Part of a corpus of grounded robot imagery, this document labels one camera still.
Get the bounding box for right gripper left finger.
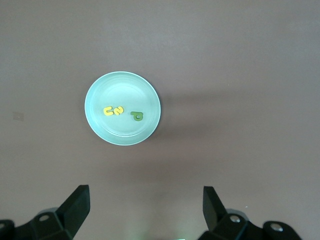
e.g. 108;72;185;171
0;184;90;240

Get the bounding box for green foam letter p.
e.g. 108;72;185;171
129;111;145;123

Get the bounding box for green plate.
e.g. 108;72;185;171
84;71;162;147

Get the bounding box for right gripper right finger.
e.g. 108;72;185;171
197;186;300;240

